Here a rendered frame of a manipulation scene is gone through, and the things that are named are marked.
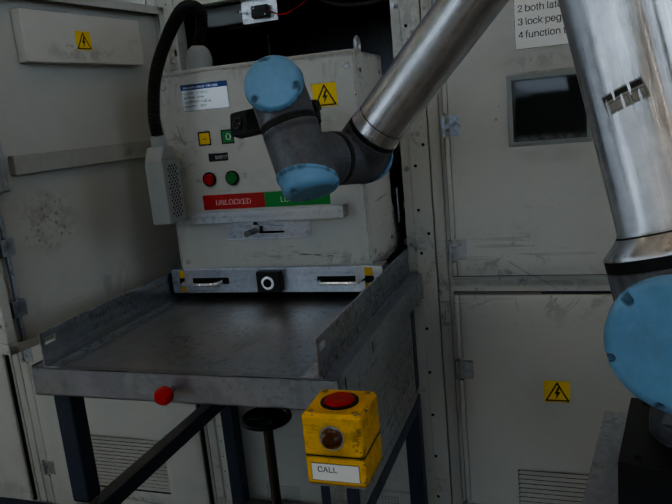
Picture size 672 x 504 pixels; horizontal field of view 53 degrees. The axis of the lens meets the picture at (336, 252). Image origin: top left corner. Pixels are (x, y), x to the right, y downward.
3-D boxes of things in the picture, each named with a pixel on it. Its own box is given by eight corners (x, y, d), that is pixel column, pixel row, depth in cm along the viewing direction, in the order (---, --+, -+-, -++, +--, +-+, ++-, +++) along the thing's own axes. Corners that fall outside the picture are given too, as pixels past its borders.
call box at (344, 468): (367, 491, 83) (360, 416, 81) (307, 486, 86) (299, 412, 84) (383, 459, 91) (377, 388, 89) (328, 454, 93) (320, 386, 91)
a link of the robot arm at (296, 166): (361, 181, 106) (336, 109, 108) (313, 186, 98) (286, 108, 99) (321, 202, 113) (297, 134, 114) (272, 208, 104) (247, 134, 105)
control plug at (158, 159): (171, 224, 151) (160, 146, 148) (152, 225, 153) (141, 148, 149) (189, 218, 158) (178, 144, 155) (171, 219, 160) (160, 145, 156)
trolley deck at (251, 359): (342, 412, 108) (338, 377, 107) (36, 394, 129) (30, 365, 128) (423, 295, 171) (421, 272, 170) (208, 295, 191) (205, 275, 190)
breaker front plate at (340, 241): (370, 272, 150) (351, 51, 140) (181, 275, 165) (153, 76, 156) (372, 270, 151) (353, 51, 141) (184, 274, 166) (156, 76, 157)
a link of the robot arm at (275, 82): (252, 122, 100) (232, 61, 101) (267, 142, 112) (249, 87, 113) (312, 101, 100) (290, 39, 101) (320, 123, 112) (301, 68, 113)
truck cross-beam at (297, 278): (384, 291, 150) (382, 265, 148) (174, 293, 167) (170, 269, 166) (389, 285, 154) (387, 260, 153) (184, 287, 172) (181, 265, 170)
